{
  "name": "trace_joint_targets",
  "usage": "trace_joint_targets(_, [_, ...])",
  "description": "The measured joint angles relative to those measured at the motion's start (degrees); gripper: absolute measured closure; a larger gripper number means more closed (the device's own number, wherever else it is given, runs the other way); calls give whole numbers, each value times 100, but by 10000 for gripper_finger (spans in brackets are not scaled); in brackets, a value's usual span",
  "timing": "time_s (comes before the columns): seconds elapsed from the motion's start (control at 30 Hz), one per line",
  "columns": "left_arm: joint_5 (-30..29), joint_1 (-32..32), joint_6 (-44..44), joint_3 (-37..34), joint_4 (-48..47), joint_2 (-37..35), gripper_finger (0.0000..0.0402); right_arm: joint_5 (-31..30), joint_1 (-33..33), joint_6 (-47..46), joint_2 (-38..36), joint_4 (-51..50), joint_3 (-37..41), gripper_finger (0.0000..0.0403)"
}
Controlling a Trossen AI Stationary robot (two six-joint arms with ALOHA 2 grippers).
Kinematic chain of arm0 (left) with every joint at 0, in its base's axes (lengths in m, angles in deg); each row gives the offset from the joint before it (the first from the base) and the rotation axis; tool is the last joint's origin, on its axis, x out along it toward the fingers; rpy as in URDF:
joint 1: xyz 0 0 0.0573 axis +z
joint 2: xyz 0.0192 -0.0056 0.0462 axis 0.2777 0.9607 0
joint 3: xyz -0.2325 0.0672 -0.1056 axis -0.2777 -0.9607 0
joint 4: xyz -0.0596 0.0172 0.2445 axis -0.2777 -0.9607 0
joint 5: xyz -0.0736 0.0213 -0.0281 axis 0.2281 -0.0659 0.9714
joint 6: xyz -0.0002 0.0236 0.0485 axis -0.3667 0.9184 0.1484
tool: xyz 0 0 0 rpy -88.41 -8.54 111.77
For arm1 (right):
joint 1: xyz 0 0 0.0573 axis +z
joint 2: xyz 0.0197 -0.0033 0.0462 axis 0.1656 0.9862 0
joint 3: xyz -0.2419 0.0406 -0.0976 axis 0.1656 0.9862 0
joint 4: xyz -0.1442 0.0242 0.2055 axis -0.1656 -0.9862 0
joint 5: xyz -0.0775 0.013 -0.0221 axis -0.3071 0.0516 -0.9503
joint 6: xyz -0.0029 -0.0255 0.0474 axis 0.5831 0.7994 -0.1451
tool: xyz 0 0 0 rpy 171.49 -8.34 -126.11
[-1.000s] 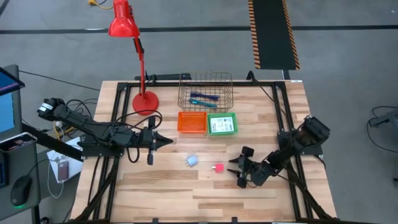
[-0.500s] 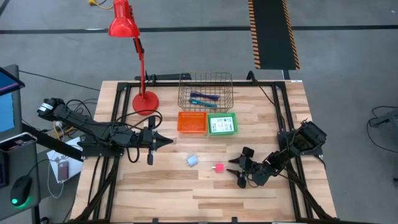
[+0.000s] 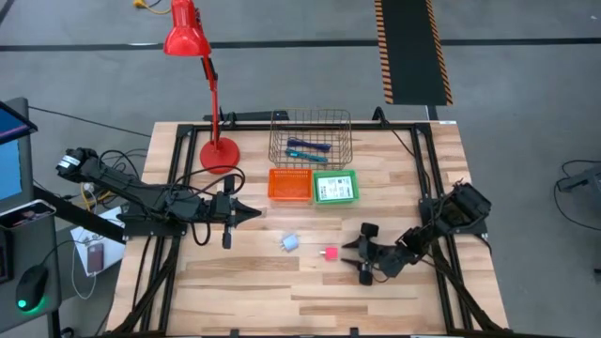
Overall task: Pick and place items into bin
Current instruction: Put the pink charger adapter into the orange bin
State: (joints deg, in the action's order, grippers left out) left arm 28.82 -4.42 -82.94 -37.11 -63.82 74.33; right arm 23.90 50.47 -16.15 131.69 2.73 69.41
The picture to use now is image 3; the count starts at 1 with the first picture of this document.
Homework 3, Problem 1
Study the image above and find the yellow floor cable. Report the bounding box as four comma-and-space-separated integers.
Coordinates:
132, 0, 173, 16

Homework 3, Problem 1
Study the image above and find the white and green box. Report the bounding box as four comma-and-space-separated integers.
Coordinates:
316, 176, 354, 202

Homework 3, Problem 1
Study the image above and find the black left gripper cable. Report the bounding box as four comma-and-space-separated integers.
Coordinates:
171, 164, 247, 247

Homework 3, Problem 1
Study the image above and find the black table frame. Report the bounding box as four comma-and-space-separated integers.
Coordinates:
107, 122, 506, 337

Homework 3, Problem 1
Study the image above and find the bronze wire basket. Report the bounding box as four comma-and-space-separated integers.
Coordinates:
268, 108, 353, 172

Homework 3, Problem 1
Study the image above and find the red desk lamp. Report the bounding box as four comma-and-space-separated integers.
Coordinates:
162, 0, 241, 176

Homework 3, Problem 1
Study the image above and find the black yellow-edged floor mat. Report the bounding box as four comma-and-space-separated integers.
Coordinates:
374, 0, 455, 107

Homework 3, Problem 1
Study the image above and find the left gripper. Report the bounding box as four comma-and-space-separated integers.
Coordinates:
206, 176, 263, 250

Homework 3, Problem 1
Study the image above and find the orange plastic basket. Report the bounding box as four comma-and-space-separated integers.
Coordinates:
267, 167, 315, 204

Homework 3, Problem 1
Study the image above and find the dark red phone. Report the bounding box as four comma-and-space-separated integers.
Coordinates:
86, 242, 105, 274

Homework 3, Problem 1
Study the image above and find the black bar-shaped device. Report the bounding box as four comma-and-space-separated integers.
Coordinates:
202, 110, 290, 124

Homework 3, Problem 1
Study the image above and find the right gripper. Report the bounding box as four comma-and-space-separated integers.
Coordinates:
340, 223, 410, 286

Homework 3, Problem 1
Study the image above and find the blue-screen monitor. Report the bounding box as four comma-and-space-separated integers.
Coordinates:
0, 99, 39, 215

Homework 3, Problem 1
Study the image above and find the thin white cable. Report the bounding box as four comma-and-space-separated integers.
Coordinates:
69, 234, 98, 301

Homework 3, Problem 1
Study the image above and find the black computer mouse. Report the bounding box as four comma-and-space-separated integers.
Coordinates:
15, 265, 50, 313

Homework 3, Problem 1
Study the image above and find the lavender wall charger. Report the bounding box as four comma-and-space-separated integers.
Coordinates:
280, 233, 301, 253

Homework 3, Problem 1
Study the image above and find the white paper sheet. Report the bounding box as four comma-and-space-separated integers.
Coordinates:
69, 206, 126, 277

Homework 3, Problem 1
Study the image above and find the green plastic basket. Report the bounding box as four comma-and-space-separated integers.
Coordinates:
312, 169, 361, 206

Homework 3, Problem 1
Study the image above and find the grey side desk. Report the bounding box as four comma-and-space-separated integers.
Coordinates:
0, 199, 63, 335

